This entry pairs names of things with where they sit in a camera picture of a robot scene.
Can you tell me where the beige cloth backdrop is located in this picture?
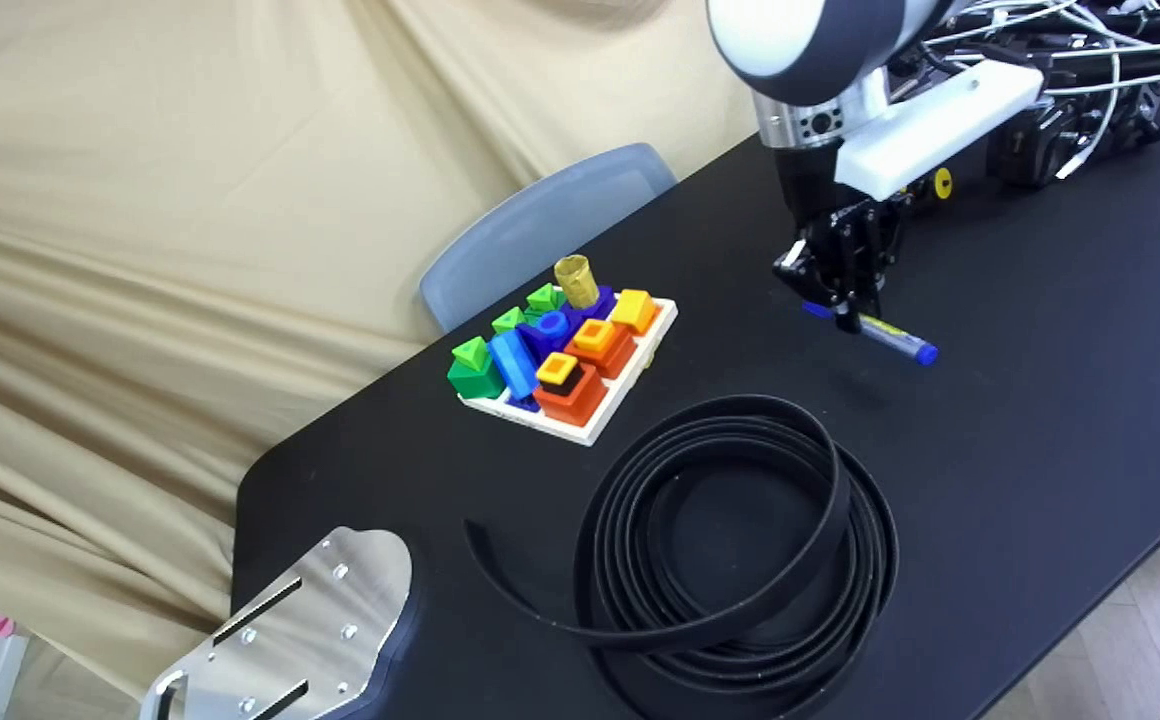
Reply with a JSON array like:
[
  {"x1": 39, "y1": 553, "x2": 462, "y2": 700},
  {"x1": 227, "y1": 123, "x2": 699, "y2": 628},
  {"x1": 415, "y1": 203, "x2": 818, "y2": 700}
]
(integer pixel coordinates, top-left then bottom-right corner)
[{"x1": 0, "y1": 0, "x2": 759, "y2": 694}]

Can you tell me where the silver metal bracket plate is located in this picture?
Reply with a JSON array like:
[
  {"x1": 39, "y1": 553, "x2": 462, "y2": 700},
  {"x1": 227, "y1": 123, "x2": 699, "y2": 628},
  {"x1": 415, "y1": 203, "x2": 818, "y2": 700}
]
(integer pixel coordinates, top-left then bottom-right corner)
[{"x1": 135, "y1": 522, "x2": 415, "y2": 720}]

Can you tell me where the yellow cylinder block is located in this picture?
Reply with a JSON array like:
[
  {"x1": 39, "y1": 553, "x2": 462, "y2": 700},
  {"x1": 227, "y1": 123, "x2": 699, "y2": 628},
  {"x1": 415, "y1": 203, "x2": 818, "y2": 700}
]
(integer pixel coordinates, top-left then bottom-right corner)
[{"x1": 550, "y1": 253, "x2": 605, "y2": 311}]

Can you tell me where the blue pen with yellow barrel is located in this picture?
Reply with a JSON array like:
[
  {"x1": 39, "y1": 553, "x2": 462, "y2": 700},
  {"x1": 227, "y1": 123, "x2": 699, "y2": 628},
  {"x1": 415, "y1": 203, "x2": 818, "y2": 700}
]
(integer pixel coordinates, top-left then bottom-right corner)
[{"x1": 800, "y1": 298, "x2": 944, "y2": 371}]

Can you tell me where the yellow-orange square block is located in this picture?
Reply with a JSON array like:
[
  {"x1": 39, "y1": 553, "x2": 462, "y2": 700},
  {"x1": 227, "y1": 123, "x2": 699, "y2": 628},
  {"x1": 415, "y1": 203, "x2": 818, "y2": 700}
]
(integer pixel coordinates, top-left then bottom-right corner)
[{"x1": 607, "y1": 283, "x2": 664, "y2": 336}]

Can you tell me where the orange square block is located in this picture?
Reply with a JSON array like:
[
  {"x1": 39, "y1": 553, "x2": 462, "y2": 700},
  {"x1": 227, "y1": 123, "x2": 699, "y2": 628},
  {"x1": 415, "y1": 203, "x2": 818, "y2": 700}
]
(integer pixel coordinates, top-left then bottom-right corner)
[{"x1": 564, "y1": 316, "x2": 636, "y2": 379}]

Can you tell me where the grey-blue chair back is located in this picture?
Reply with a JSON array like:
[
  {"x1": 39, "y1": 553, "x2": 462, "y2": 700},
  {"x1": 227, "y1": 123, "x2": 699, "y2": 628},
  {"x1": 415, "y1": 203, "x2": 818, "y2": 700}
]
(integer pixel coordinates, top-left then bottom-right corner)
[{"x1": 415, "y1": 141, "x2": 679, "y2": 336}]

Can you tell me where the large green block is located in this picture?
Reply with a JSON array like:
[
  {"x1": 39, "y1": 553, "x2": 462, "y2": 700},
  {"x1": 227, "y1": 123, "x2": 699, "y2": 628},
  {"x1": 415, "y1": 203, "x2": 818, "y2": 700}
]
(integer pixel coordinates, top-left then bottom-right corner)
[{"x1": 443, "y1": 332, "x2": 508, "y2": 404}]

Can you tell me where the white shape sorter board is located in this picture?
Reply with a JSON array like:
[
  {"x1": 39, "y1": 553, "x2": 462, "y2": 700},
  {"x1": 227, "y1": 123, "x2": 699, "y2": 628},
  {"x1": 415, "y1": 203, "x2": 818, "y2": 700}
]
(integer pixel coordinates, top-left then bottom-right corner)
[{"x1": 454, "y1": 291, "x2": 683, "y2": 453}]

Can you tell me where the yellow block with black hole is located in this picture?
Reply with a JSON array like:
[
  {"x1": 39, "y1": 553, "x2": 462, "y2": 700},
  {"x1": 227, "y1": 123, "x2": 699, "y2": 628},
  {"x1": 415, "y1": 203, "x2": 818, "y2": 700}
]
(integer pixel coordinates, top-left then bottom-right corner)
[{"x1": 533, "y1": 349, "x2": 583, "y2": 392}]

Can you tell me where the white cable bundle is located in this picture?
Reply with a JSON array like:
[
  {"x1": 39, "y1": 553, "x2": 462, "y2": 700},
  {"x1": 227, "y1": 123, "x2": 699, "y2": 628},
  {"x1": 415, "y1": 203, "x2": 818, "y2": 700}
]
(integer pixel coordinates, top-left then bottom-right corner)
[{"x1": 917, "y1": 0, "x2": 1160, "y2": 184}]

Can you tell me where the red-orange base block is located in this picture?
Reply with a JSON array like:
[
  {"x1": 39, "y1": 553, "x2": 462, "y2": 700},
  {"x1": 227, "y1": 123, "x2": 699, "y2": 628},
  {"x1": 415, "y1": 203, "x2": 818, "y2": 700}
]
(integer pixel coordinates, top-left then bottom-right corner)
[{"x1": 533, "y1": 361, "x2": 610, "y2": 432}]

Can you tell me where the coiled black flat strap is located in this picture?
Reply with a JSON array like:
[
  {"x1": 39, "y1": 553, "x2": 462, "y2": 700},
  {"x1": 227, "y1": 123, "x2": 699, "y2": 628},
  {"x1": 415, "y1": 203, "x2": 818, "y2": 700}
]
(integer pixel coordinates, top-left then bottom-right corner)
[{"x1": 458, "y1": 392, "x2": 905, "y2": 720}]

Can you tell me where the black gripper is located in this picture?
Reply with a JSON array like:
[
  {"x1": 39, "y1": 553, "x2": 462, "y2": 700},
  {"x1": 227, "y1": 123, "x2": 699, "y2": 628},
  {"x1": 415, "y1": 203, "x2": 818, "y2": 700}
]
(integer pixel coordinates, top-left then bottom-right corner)
[{"x1": 773, "y1": 141, "x2": 937, "y2": 336}]

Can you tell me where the blue ring block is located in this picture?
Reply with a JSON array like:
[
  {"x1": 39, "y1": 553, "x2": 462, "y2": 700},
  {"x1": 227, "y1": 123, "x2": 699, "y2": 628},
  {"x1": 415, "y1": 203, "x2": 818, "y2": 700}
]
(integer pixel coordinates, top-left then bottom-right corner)
[{"x1": 520, "y1": 307, "x2": 583, "y2": 361}]

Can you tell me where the long blue block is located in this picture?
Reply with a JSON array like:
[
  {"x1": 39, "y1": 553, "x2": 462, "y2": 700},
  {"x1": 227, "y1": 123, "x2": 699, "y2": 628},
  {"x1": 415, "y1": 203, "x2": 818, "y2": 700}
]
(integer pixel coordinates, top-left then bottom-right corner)
[{"x1": 486, "y1": 328, "x2": 544, "y2": 409}]

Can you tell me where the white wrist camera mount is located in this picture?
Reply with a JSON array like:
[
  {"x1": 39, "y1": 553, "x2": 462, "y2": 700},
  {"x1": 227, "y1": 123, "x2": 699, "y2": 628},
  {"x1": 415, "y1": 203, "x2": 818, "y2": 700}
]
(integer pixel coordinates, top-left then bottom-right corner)
[{"x1": 832, "y1": 54, "x2": 1050, "y2": 209}]

